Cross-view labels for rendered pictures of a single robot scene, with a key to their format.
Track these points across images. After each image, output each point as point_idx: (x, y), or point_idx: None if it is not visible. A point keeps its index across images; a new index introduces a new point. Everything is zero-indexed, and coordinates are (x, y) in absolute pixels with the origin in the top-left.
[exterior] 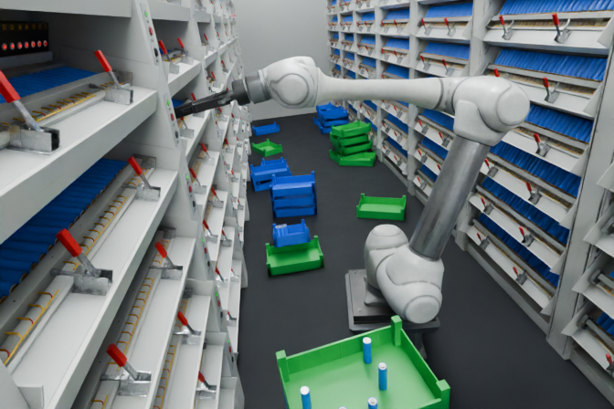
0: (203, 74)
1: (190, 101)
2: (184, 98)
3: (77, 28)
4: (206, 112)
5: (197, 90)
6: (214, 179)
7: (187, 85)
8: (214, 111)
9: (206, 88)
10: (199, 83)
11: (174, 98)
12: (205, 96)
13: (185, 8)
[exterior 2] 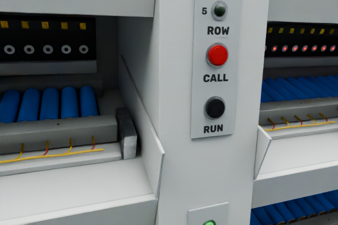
0: (158, 26)
1: (88, 126)
2: (131, 105)
3: None
4: (58, 208)
5: (147, 97)
6: None
7: (138, 64)
8: (223, 212)
9: (158, 97)
10: (150, 68)
11: (124, 94)
12: (151, 132)
13: None
